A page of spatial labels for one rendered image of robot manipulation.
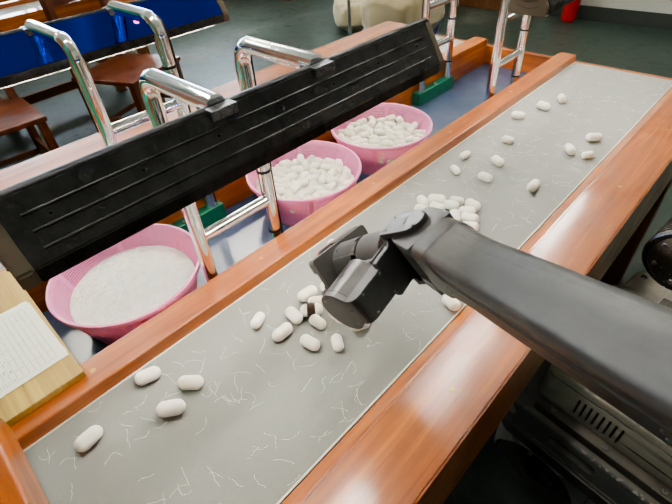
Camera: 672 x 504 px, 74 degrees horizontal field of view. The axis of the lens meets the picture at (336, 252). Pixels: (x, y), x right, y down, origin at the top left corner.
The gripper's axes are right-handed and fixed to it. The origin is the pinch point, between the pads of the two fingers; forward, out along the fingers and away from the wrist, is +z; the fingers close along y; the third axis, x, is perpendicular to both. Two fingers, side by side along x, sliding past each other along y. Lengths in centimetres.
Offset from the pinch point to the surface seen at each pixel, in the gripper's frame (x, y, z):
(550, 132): 9, -80, 4
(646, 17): 20, -468, 102
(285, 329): 5.0, 8.5, 3.8
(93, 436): 0.9, 36.6, 8.2
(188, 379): 2.3, 23.6, 6.3
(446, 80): -17, -101, 40
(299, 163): -17.5, -30.2, 35.6
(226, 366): 4.5, 18.2, 7.1
